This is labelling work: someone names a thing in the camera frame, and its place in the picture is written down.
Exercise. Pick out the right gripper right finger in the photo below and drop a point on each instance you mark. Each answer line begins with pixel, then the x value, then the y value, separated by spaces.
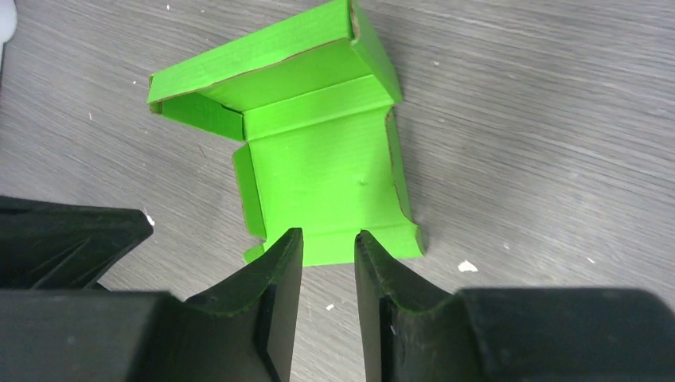
pixel 412 330

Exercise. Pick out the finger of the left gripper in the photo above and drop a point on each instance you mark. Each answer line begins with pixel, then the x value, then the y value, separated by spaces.
pixel 54 246

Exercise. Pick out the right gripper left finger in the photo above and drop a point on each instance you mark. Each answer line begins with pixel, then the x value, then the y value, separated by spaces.
pixel 241 329

